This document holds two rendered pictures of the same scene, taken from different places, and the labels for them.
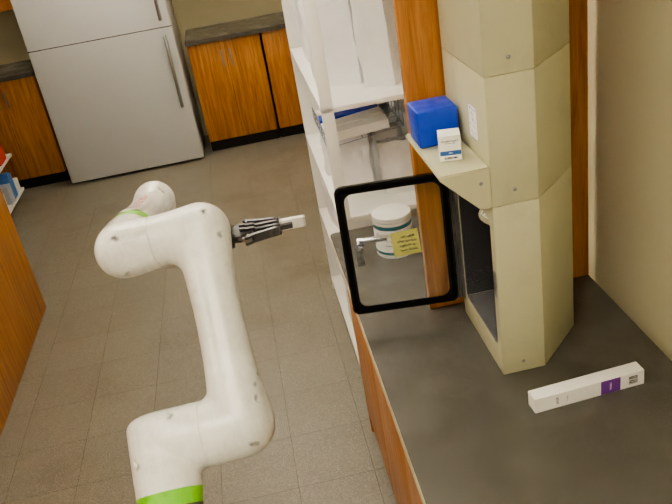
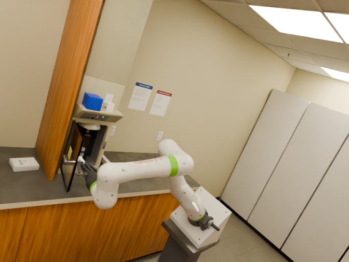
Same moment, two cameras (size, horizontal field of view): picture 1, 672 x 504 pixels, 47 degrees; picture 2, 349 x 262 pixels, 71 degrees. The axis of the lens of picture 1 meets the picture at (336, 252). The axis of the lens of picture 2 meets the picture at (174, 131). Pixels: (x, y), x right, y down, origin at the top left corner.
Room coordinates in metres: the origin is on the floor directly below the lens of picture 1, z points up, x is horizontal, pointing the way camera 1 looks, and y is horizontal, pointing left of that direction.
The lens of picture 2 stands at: (2.41, 1.36, 2.00)
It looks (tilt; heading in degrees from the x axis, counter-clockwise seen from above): 15 degrees down; 230
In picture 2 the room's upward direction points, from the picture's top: 22 degrees clockwise
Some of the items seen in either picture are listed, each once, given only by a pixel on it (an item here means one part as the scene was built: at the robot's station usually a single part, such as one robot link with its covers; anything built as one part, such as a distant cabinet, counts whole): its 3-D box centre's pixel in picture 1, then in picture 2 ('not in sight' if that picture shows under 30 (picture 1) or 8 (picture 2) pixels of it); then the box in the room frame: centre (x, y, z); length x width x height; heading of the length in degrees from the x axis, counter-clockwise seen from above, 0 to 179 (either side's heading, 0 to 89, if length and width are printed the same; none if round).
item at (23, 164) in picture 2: not in sight; (24, 164); (2.10, -0.43, 0.96); 0.16 x 0.12 x 0.04; 13
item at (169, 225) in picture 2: not in sight; (190, 232); (1.09, 0.39, 0.92); 0.32 x 0.32 x 0.04; 10
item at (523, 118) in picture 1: (521, 204); (85, 122); (1.74, -0.48, 1.32); 0.32 x 0.25 x 0.77; 4
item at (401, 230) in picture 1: (398, 246); (70, 155); (1.88, -0.17, 1.19); 0.30 x 0.01 x 0.40; 87
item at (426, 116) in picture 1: (433, 121); (92, 101); (1.80, -0.29, 1.55); 0.10 x 0.10 x 0.09; 4
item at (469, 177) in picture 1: (445, 168); (99, 115); (1.72, -0.30, 1.46); 0.32 x 0.11 x 0.10; 4
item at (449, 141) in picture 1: (449, 144); (109, 106); (1.67, -0.30, 1.54); 0.05 x 0.05 x 0.06; 82
